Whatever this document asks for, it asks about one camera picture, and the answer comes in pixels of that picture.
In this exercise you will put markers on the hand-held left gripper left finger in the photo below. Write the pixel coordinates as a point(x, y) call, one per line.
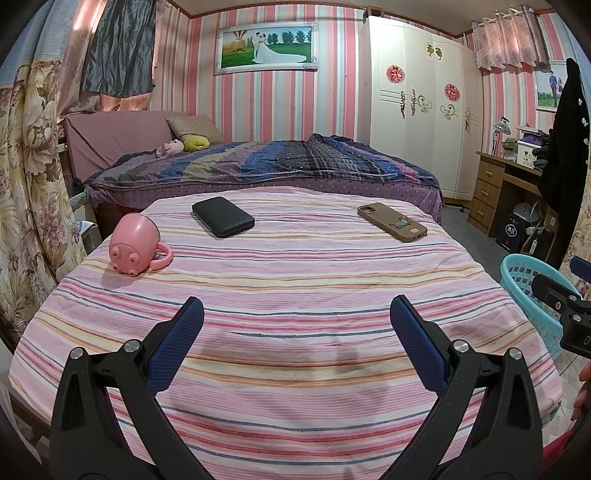
point(178, 341)

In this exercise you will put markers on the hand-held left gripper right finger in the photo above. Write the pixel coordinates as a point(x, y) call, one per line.
point(420, 341)

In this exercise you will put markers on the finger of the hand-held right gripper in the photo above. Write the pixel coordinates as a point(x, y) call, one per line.
point(581, 267)
point(551, 290)

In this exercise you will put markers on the light blue plastic basket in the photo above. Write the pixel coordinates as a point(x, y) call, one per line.
point(517, 281)

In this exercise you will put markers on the pink pig cup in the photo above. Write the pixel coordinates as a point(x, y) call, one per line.
point(131, 240)

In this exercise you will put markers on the person's right hand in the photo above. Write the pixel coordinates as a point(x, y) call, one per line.
point(584, 392)

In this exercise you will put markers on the black box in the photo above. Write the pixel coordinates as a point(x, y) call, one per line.
point(510, 230)

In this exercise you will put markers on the white round appliance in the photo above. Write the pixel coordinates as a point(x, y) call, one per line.
point(524, 212)

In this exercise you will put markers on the black coat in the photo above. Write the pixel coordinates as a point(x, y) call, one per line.
point(568, 161)

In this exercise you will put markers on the wooden desk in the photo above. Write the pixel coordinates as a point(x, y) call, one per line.
point(485, 189)

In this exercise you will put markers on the phone in brown case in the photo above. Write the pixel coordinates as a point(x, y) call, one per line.
point(390, 222)

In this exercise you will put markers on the white box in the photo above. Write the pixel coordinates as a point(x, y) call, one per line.
point(526, 154)

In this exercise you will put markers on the desk lamp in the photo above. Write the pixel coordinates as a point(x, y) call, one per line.
point(501, 125)

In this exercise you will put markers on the small framed photo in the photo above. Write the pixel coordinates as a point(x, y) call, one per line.
point(547, 87)

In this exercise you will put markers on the white wardrobe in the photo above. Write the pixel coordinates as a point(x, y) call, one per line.
point(415, 152)

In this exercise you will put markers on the pink cloth bundle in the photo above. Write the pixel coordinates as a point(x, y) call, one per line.
point(168, 148)

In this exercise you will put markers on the yellow plush toy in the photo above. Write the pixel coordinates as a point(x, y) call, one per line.
point(196, 143)

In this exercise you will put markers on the patchwork quilt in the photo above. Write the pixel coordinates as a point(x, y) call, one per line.
point(277, 161)

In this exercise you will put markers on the purple bed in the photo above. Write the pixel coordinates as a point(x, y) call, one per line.
point(106, 138)

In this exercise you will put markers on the beige pillow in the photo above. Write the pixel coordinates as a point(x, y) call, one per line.
point(194, 125)

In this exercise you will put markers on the floral curtain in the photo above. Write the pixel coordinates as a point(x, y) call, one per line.
point(27, 184)

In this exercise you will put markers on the pink patterned curtain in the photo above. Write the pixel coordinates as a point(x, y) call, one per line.
point(508, 41)

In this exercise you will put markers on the pink satin curtain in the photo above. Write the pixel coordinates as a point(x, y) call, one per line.
point(74, 69)

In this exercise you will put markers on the grey curtain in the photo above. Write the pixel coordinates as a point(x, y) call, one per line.
point(115, 50)

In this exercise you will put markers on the framed wedding photo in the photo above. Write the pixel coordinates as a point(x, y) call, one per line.
point(268, 46)

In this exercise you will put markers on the light blue cloth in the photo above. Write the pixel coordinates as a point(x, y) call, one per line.
point(32, 50)

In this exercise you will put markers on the brown box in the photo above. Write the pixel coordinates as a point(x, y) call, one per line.
point(371, 11)

